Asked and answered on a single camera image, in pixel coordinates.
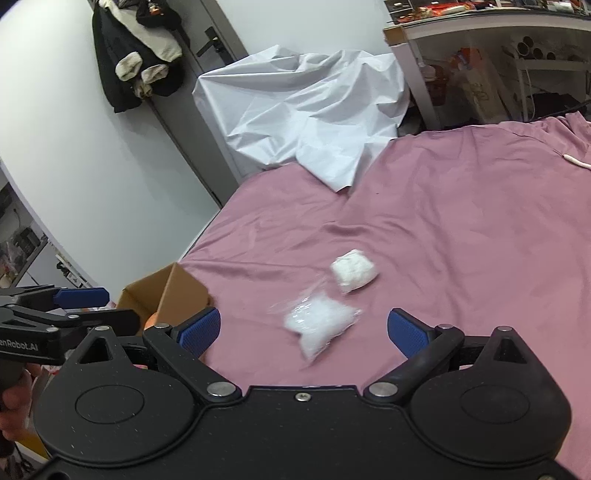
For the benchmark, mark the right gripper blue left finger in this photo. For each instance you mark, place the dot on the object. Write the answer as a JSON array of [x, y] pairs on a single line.
[[178, 349]]

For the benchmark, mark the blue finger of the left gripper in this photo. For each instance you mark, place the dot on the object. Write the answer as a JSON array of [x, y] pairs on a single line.
[[49, 297]]

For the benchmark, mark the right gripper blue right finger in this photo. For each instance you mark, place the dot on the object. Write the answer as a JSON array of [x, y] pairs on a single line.
[[428, 351]]

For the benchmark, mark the white tissue pack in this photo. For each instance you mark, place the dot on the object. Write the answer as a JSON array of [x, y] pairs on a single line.
[[353, 271]]

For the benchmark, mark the white plastic bag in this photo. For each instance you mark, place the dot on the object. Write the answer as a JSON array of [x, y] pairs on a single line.
[[317, 319]]

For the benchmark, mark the person's left hand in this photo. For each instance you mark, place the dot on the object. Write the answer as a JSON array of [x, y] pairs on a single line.
[[17, 402]]

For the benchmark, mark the cardboard box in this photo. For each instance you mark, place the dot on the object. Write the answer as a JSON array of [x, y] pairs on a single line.
[[171, 292]]

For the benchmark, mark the pink bed sheet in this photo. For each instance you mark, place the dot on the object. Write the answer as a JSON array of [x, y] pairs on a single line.
[[476, 227]]

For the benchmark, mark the white draped sheet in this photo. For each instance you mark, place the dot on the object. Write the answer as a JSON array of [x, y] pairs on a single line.
[[331, 114]]

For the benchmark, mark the hanging black clothes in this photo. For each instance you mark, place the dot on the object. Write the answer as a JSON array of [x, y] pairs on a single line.
[[137, 55]]

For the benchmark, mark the grey door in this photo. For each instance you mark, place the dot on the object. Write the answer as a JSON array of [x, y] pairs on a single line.
[[208, 43]]

